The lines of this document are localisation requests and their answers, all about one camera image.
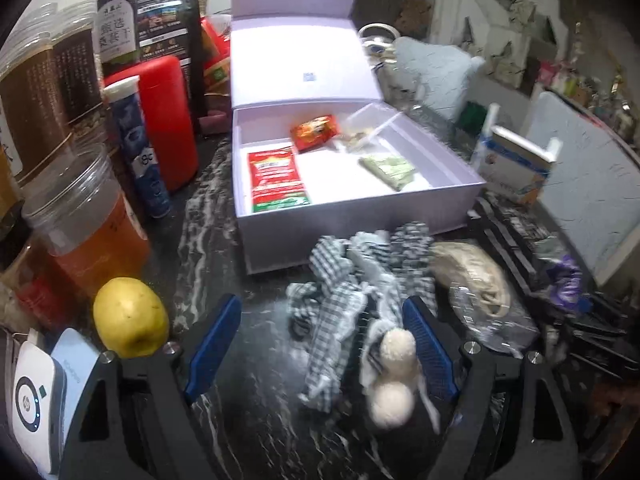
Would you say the lavender gift box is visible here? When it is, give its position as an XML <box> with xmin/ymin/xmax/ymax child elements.
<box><xmin>230</xmin><ymin>0</ymin><xmax>487</xmax><ymax>276</ymax></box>

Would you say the red orange snack packet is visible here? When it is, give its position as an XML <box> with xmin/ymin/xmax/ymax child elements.
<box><xmin>290</xmin><ymin>114</ymin><xmax>341</xmax><ymax>154</ymax></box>

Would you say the blue white carton box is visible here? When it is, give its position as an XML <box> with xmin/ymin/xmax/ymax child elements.
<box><xmin>470</xmin><ymin>102</ymin><xmax>563</xmax><ymax>206</ymax></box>

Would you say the clear plastic pouch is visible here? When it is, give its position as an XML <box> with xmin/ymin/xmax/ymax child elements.
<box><xmin>336</xmin><ymin>102</ymin><xmax>404</xmax><ymax>153</ymax></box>

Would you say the maroon pouch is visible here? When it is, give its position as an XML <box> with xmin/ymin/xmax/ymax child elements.
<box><xmin>200</xmin><ymin>105</ymin><xmax>234</xmax><ymax>134</ymax></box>

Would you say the red bottle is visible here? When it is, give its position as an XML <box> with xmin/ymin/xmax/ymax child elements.
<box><xmin>104</xmin><ymin>55</ymin><xmax>200</xmax><ymax>193</ymax></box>

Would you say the black printed pouch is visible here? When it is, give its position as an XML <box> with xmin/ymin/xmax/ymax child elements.
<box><xmin>136</xmin><ymin>0</ymin><xmax>206</xmax><ymax>133</ymax></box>

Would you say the gingham cloth with plush balls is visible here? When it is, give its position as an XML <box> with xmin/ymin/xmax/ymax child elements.
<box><xmin>286</xmin><ymin>222</ymin><xmax>443</xmax><ymax>431</ymax></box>

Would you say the glass mug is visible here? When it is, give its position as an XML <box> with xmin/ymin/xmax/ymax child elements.
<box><xmin>375</xmin><ymin>55</ymin><xmax>426</xmax><ymax>107</ymax></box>

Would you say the yellow lemon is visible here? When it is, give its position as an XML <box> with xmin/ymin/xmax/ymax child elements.
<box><xmin>93</xmin><ymin>277</ymin><xmax>170</xmax><ymax>359</ymax></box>

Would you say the light blue covered chair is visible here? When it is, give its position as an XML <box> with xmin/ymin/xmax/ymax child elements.
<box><xmin>522</xmin><ymin>90</ymin><xmax>640</xmax><ymax>286</ymax></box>
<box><xmin>392</xmin><ymin>37</ymin><xmax>486</xmax><ymax>121</ymax></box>

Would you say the purple white snack pouch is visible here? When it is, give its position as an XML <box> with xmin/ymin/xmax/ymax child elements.
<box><xmin>546</xmin><ymin>255</ymin><xmax>584</xmax><ymax>312</ymax></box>

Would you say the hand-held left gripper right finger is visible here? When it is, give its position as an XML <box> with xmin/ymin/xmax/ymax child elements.
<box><xmin>402</xmin><ymin>296</ymin><xmax>583</xmax><ymax>480</ymax></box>

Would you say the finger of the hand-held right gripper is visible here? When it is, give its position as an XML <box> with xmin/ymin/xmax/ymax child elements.
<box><xmin>545</xmin><ymin>295</ymin><xmax>633</xmax><ymax>353</ymax></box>

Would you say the clear bag of rubber bands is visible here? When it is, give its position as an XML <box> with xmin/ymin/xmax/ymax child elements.
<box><xmin>431</xmin><ymin>241</ymin><xmax>540</xmax><ymax>352</ymax></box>

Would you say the dark green bag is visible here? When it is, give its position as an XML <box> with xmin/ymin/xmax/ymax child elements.
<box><xmin>457</xmin><ymin>101</ymin><xmax>488</xmax><ymax>136</ymax></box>

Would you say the red green snack packet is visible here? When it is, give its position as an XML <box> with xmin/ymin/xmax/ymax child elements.
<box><xmin>248</xmin><ymin>145</ymin><xmax>311</xmax><ymax>211</ymax></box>

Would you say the blue tablet tube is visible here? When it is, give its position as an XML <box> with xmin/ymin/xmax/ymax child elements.
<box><xmin>102</xmin><ymin>75</ymin><xmax>173</xmax><ymax>218</ymax></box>

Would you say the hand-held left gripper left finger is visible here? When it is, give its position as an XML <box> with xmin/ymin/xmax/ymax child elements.
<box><xmin>59</xmin><ymin>294</ymin><xmax>243</xmax><ymax>480</ymax></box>

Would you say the red packaging bag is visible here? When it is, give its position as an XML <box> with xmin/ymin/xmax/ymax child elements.
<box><xmin>200</xmin><ymin>16</ymin><xmax>233</xmax><ymax>96</ymax></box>

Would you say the cluster of clear food jars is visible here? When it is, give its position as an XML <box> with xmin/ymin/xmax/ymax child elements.
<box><xmin>0</xmin><ymin>0</ymin><xmax>152</xmax><ymax>332</ymax></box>

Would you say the white round-dial device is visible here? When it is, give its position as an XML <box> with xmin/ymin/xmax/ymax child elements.
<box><xmin>11</xmin><ymin>342</ymin><xmax>68</xmax><ymax>476</ymax></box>

